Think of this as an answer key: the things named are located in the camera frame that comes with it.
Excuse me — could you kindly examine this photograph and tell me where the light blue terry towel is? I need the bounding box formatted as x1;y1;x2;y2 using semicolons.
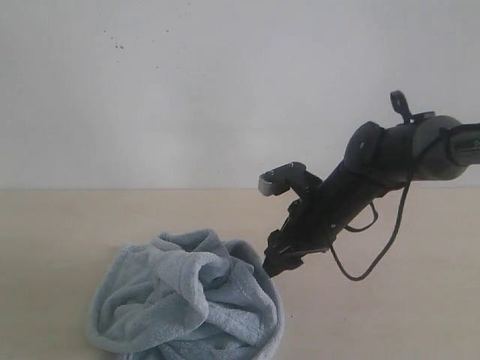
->
86;229;284;359

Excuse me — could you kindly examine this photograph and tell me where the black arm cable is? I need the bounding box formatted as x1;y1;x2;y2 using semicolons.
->
328;127;451;281

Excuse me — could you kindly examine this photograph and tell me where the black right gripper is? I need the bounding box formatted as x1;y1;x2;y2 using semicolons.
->
264;178;377;278

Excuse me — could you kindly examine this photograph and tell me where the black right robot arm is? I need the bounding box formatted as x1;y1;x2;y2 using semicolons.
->
258;90;479;281

